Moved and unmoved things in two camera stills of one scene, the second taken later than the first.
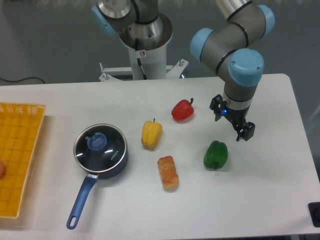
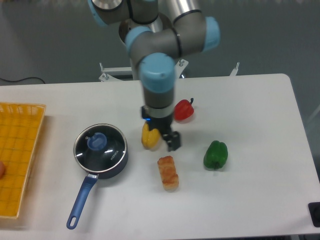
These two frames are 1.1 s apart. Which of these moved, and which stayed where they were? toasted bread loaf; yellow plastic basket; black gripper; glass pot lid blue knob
Moved: black gripper
Stayed: yellow plastic basket; toasted bread loaf; glass pot lid blue knob
